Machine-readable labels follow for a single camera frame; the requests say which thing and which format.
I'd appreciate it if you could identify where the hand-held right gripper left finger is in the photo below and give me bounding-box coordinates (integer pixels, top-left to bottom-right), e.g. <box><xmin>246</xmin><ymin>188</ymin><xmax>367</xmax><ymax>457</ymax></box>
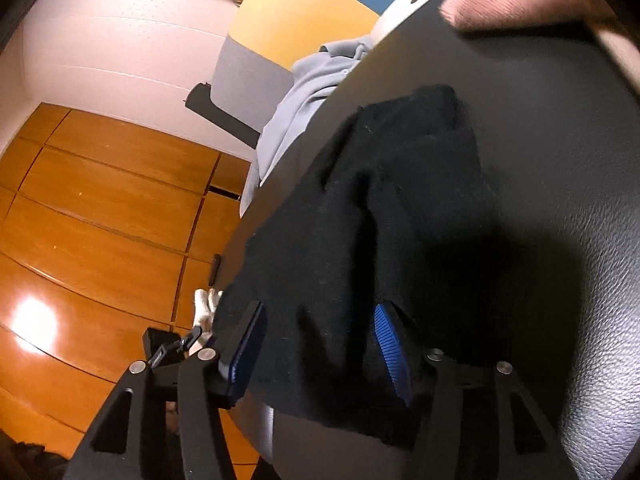
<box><xmin>64</xmin><ymin>300</ymin><xmax>268</xmax><ymax>480</ymax></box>

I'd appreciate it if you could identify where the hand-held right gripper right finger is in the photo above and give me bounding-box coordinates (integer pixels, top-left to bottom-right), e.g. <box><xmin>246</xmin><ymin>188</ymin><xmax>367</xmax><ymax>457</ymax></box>
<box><xmin>373</xmin><ymin>302</ymin><xmax>581</xmax><ymax>480</ymax></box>

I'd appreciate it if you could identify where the black garment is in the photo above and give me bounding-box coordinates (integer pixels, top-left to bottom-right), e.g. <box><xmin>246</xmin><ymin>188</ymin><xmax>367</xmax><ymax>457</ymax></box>
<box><xmin>206</xmin><ymin>84</ymin><xmax>506</xmax><ymax>448</ymax></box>

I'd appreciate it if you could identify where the white sock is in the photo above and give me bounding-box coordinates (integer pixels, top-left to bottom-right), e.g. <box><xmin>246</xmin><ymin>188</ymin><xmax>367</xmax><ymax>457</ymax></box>
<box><xmin>192</xmin><ymin>287</ymin><xmax>225</xmax><ymax>348</ymax></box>

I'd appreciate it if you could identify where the black sofa armrest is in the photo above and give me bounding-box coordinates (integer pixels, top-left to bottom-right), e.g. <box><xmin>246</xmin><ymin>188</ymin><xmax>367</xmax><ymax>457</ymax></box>
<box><xmin>184</xmin><ymin>81</ymin><xmax>262</xmax><ymax>152</ymax></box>

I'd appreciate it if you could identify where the grey button shirt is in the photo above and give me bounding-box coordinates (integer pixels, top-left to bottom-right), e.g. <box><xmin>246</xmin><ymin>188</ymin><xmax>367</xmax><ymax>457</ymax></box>
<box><xmin>239</xmin><ymin>35</ymin><xmax>376</xmax><ymax>218</ymax></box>

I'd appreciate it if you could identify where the grey yellow blue sofa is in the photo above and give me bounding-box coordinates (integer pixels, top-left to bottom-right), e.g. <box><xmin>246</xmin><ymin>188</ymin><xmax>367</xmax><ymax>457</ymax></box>
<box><xmin>210</xmin><ymin>0</ymin><xmax>441</xmax><ymax>133</ymax></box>

